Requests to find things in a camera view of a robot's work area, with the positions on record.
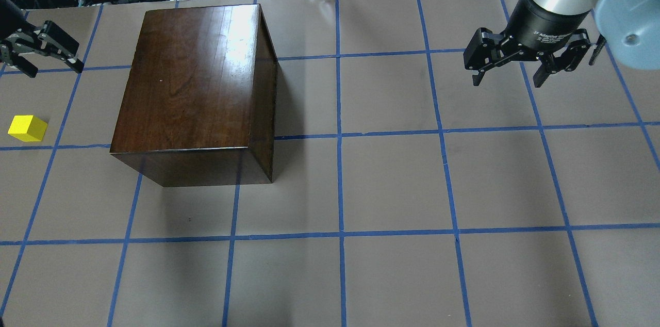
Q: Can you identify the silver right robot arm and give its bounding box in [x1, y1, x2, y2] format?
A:
[464, 0, 659, 88]

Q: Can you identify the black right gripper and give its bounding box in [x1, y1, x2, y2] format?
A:
[464, 0, 591, 89]

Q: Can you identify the yellow block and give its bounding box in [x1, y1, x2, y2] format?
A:
[7, 114, 48, 143]

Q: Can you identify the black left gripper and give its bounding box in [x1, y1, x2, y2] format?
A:
[1, 0, 85, 78]

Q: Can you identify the dark wooden drawer box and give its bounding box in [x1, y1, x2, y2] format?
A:
[109, 4, 280, 187]

